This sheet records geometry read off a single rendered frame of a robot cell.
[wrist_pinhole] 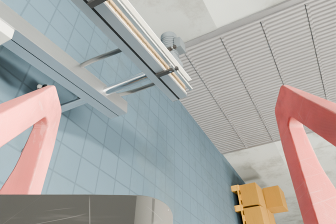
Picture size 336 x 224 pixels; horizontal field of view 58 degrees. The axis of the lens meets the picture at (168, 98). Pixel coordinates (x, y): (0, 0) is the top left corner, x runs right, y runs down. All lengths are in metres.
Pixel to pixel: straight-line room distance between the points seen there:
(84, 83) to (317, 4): 2.62
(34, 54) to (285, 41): 2.86
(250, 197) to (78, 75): 4.34
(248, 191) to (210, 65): 2.53
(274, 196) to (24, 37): 5.18
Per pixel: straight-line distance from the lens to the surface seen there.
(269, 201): 5.92
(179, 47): 1.69
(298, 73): 4.14
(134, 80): 1.54
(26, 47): 1.41
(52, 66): 1.48
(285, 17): 3.51
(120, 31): 1.23
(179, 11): 3.31
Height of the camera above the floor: 1.43
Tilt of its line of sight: 22 degrees down
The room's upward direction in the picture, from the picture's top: 71 degrees clockwise
